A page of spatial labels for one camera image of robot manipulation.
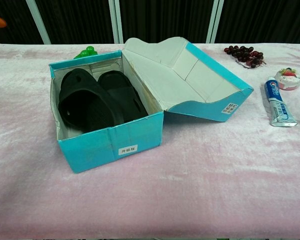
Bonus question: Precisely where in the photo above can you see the black rubber slipper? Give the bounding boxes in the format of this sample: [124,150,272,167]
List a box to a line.
[97,70,149,121]
[58,67,125,134]

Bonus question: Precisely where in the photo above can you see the teal cardboard shoe box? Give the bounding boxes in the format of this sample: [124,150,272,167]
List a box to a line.
[49,36,255,174]

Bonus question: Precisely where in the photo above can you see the black curtain panel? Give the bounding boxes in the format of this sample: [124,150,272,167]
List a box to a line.
[119,0,214,44]
[0,0,44,45]
[36,0,115,45]
[215,0,300,44]

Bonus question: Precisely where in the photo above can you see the green toy building block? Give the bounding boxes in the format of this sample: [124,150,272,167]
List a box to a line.
[73,45,98,60]

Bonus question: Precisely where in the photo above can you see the pink plush tablecloth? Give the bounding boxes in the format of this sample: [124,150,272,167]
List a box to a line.
[0,42,300,240]

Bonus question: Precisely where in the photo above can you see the dark red grape bunch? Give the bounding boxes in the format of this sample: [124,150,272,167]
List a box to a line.
[224,44,267,70]

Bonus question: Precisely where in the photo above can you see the blue white toothpaste tube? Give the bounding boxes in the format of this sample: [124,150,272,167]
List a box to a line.
[264,76,298,127]

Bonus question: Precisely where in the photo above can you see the pink toy cake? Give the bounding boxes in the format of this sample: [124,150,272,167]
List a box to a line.
[274,67,300,91]

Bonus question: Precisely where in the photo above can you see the grey metal screen post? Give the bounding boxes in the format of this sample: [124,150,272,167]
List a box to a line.
[205,0,226,44]
[24,0,52,45]

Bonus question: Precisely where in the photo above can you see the grey double screen post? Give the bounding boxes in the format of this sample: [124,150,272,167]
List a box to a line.
[108,0,125,44]

